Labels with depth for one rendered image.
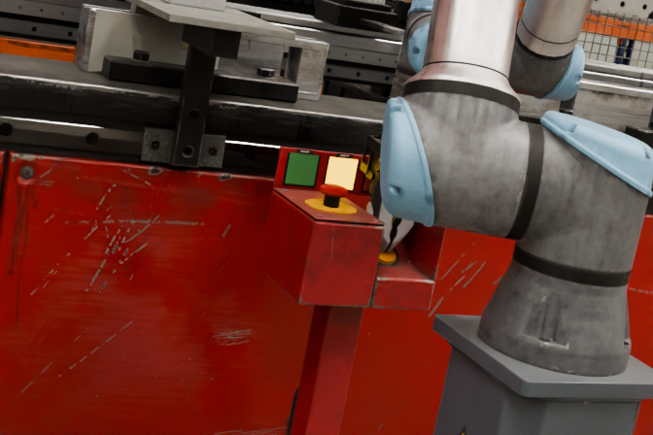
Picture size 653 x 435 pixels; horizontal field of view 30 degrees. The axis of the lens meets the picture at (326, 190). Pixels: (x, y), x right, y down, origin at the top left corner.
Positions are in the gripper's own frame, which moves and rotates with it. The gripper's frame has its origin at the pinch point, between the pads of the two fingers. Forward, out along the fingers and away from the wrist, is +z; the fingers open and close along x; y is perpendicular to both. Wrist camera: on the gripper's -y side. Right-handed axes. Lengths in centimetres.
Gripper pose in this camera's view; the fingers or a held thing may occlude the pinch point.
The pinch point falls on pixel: (388, 245)
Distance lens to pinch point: 171.5
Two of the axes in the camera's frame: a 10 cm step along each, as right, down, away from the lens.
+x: -9.0, -0.8, -4.2
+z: -2.1, 9.4, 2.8
